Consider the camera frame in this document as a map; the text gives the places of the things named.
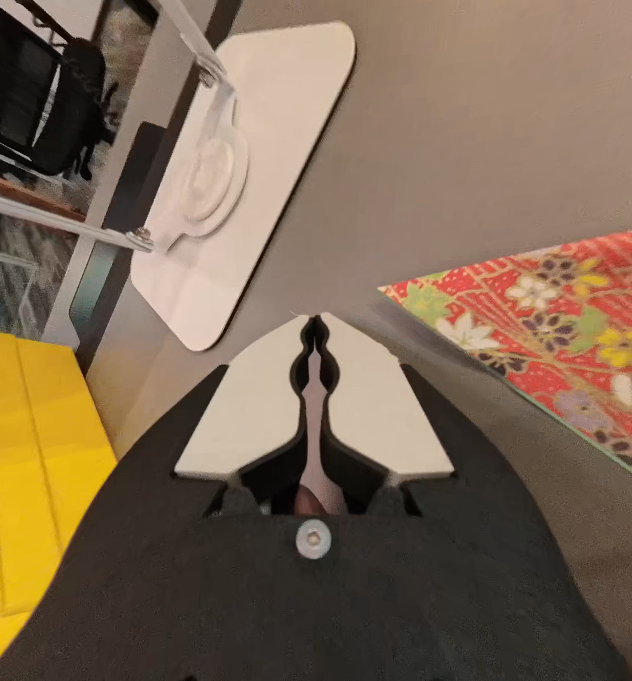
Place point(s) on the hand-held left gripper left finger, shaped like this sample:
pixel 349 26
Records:
pixel 225 425

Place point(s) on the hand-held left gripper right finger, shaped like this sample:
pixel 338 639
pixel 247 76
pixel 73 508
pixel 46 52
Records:
pixel 385 425

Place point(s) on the red floral origami paper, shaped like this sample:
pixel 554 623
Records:
pixel 560 330

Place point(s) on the yellow box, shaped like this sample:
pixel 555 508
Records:
pixel 28 479

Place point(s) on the wooden board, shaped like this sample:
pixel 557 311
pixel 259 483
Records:
pixel 23 198

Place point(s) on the black office chair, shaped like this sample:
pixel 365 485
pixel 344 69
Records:
pixel 55 106

